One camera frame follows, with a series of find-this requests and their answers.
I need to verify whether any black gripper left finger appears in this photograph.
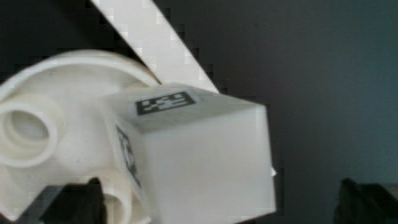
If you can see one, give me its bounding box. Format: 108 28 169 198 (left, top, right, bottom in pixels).
16 178 106 224

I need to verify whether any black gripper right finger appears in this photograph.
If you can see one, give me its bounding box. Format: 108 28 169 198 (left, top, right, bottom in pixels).
334 178 398 224

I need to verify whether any white round stool seat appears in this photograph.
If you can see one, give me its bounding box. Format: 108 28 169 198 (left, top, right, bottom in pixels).
0 50 158 224

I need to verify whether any white stool leg with tag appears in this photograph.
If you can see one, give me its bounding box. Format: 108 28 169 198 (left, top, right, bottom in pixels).
99 84 275 224

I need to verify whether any white right fence bar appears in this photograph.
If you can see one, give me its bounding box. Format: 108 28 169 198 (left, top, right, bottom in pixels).
90 0 218 92

